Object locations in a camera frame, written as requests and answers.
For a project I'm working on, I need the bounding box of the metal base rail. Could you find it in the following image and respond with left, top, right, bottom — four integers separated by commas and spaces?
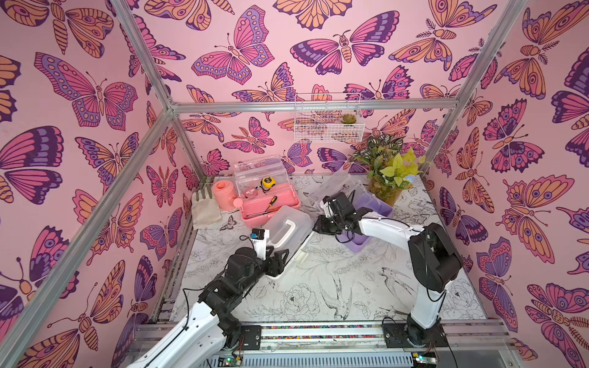
133, 320, 521, 368

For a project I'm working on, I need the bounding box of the purple toolbox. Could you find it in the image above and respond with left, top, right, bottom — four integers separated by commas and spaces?
305, 173, 394, 254

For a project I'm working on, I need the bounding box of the yellow tape measure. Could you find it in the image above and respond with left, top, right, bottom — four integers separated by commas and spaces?
260, 176, 277, 193

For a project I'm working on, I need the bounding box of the potted leafy plant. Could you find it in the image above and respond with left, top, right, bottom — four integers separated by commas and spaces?
352, 135, 426, 207

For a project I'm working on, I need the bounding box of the white wire basket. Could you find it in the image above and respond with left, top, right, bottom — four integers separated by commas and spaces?
292, 100, 365, 145

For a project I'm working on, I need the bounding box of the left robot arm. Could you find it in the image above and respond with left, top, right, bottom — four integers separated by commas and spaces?
130, 228, 304, 367

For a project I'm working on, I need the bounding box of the small yellow black screwdriver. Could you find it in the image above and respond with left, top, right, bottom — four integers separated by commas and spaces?
265, 196, 278, 213

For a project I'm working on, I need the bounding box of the small succulent plant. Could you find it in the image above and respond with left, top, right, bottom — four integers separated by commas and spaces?
341, 113, 357, 125

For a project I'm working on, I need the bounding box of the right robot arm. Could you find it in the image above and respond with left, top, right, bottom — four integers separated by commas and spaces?
314, 192, 463, 347

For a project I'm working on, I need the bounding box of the pink watering can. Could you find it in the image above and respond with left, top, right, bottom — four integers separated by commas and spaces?
213, 179, 243, 212

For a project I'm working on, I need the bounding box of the white clear toolbox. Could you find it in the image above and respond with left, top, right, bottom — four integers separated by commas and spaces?
262, 206, 314, 281

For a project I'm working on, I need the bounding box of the pink toolbox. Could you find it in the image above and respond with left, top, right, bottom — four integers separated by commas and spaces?
233, 156, 301, 228

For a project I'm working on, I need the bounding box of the pink tape measure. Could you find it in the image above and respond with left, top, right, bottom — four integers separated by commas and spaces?
244, 187, 258, 199

